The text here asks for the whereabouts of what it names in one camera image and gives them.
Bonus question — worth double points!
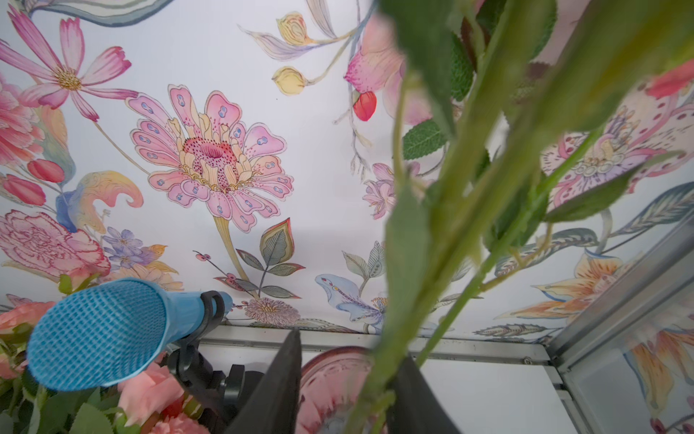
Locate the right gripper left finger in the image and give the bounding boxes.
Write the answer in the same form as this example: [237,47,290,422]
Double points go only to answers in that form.
[225,330,302,434]

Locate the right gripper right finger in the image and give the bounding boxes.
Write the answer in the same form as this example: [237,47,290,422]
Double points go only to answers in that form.
[386,358,461,434]

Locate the red glass vase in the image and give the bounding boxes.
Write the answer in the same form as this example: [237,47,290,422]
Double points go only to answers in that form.
[295,346,372,433]

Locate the pink flower bouquet green stems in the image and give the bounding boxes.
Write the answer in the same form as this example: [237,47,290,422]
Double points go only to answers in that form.
[1,303,184,426]

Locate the blue microphone on black stand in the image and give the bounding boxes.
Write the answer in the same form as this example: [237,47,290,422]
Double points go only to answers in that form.
[27,278,244,425]

